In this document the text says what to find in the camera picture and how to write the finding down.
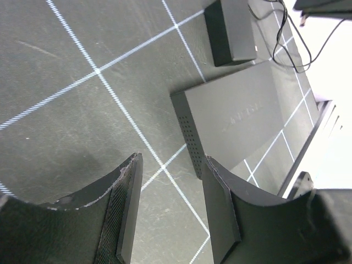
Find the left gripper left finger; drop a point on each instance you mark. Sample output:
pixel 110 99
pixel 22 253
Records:
pixel 95 224

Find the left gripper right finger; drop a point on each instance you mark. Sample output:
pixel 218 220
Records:
pixel 250 225

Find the black power adapter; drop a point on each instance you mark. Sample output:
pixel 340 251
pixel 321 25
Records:
pixel 230 32

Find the black grid mat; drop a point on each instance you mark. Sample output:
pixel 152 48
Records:
pixel 84 84

